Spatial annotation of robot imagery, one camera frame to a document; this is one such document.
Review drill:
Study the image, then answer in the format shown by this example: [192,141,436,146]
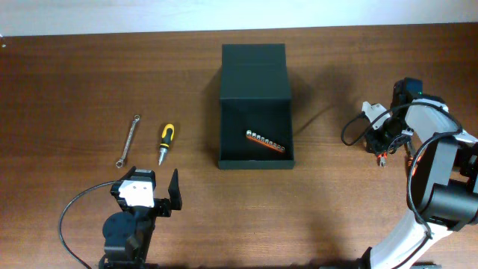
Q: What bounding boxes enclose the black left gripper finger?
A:
[116,166,136,183]
[168,169,182,210]

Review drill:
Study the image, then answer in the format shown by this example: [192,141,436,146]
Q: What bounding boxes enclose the red handled small pliers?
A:
[376,152,388,167]

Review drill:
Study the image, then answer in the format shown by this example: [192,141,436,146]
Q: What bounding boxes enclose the orange black needle nose pliers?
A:
[405,140,417,176]

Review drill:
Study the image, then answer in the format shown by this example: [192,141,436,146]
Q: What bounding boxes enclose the orange socket bit rail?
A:
[245,129,285,153]

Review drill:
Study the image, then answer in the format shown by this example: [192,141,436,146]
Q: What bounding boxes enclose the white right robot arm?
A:
[360,78,477,268]

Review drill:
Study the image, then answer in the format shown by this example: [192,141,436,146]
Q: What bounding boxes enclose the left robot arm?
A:
[99,167,182,268]

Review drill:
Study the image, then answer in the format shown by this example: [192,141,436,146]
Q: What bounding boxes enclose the yellow black stubby screwdriver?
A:
[158,123,175,166]

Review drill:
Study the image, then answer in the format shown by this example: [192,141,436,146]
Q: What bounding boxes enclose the black open box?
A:
[218,44,295,170]

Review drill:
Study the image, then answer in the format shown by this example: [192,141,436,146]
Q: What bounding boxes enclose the silver double ring wrench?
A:
[115,114,140,168]

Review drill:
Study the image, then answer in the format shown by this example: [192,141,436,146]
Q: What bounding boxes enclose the black right camera cable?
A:
[340,102,464,240]

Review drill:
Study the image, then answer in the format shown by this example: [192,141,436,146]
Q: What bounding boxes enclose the black camera cable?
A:
[58,181,117,269]
[340,102,464,240]

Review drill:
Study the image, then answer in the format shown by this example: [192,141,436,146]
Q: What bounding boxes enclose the black left camera cable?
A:
[58,181,117,269]

